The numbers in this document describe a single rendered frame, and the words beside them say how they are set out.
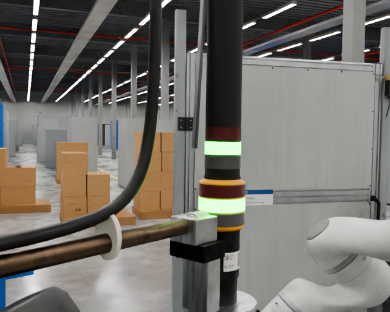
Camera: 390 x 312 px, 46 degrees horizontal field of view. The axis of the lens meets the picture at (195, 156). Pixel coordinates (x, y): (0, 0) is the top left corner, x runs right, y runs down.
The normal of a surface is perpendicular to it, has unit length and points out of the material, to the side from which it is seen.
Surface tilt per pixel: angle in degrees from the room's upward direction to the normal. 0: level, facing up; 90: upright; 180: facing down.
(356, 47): 90
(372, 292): 85
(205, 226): 90
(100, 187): 90
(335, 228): 36
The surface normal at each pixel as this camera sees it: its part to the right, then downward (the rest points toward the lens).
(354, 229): -0.50, -0.78
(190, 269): -0.65, 0.03
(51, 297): 0.65, -0.72
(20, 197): 0.37, 0.05
